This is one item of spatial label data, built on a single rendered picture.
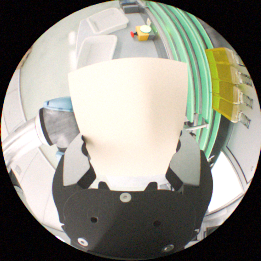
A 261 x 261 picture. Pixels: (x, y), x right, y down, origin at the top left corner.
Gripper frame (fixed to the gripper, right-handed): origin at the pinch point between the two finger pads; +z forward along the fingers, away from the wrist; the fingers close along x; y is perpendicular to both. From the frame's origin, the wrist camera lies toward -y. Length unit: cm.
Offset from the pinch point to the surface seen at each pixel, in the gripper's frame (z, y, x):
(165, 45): 22.8, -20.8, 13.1
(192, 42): 15.7, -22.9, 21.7
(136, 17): 36, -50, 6
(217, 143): 18, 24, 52
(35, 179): 7, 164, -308
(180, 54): 15.9, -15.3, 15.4
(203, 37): 17.3, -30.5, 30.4
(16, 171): -36, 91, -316
